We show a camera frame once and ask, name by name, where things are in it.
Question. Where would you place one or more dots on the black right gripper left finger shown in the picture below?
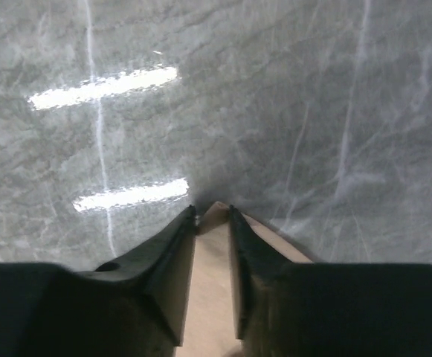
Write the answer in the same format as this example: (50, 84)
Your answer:
(133, 305)

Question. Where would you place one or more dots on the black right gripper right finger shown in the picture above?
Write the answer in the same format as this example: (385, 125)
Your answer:
(284, 308)

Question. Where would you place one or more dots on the beige t shirt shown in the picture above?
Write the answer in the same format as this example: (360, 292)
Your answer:
(210, 327)

